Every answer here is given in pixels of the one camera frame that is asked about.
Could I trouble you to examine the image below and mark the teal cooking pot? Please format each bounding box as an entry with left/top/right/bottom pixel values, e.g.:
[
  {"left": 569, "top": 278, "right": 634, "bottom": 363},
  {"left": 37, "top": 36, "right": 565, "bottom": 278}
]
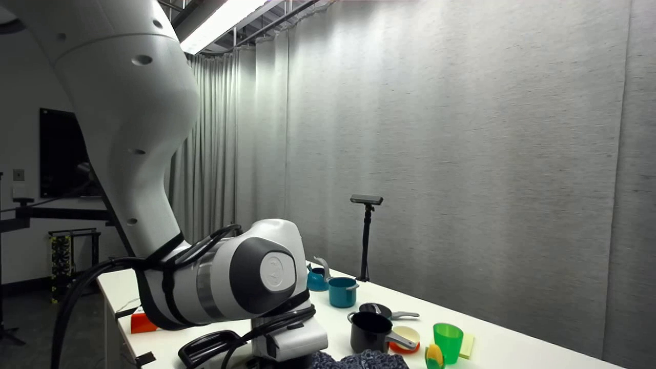
[{"left": 325, "top": 274, "right": 360, "bottom": 310}]

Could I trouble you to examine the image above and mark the orange bowl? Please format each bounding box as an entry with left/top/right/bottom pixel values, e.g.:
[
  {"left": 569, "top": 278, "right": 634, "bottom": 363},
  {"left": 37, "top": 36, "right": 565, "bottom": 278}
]
[{"left": 388, "top": 323, "right": 425, "bottom": 356}]

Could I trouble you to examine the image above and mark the yellow green toy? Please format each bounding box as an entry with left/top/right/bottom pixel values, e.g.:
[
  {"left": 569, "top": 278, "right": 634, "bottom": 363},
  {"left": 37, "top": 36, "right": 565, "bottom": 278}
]
[{"left": 423, "top": 342, "right": 446, "bottom": 369}]

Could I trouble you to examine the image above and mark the ceiling light panel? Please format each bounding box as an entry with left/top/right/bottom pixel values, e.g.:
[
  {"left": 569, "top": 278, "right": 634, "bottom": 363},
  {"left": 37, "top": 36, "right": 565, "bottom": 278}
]
[{"left": 179, "top": 0, "right": 270, "bottom": 56}]

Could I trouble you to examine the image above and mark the black plastic tray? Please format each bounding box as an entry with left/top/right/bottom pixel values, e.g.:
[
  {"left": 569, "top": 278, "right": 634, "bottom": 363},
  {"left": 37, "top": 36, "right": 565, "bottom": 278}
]
[{"left": 176, "top": 328, "right": 241, "bottom": 369}]

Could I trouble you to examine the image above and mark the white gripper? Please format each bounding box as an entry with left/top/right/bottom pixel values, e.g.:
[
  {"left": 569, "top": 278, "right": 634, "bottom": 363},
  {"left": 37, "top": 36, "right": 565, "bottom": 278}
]
[{"left": 249, "top": 313, "right": 329, "bottom": 363}]

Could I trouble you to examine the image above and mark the metal shelf cart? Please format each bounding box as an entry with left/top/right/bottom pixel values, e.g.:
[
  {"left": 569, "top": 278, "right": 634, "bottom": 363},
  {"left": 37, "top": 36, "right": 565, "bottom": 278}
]
[{"left": 44, "top": 224, "right": 102, "bottom": 302}]

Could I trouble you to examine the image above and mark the translucent green cup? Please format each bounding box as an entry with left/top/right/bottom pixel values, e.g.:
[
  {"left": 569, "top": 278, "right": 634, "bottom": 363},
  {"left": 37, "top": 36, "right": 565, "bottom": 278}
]
[{"left": 431, "top": 321, "right": 466, "bottom": 366}]

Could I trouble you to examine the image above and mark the dark blue knitted blanket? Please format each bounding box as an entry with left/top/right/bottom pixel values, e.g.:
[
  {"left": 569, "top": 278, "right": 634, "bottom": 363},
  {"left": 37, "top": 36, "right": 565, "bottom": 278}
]
[{"left": 300, "top": 347, "right": 412, "bottom": 369}]

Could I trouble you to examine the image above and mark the black camera tripod stand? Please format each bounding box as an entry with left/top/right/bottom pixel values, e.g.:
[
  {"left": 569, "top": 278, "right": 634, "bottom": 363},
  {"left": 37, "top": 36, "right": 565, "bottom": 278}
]
[{"left": 348, "top": 192, "right": 386, "bottom": 282}]

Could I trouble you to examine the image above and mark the yellow sponge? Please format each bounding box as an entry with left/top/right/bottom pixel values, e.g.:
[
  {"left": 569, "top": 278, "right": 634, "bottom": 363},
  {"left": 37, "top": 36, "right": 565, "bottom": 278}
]
[{"left": 460, "top": 330, "right": 478, "bottom": 361}]

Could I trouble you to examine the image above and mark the red orange block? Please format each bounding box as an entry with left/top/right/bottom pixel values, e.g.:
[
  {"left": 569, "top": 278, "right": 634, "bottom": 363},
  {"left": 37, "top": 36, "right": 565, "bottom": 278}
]
[{"left": 130, "top": 310, "right": 157, "bottom": 335}]

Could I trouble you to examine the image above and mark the black pot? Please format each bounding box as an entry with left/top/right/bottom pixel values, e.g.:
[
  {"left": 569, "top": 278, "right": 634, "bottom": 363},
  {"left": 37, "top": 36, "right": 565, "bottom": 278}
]
[{"left": 348, "top": 312, "right": 413, "bottom": 354}]

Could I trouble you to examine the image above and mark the black wall monitor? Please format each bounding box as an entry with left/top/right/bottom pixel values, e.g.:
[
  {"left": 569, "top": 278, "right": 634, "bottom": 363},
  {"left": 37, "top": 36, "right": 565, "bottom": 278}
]
[{"left": 37, "top": 106, "right": 95, "bottom": 201}]

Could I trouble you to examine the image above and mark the teal kettle grey handle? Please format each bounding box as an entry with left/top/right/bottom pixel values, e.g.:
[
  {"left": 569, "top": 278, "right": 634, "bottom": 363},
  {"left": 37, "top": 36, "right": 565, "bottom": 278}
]
[{"left": 306, "top": 254, "right": 334, "bottom": 293}]

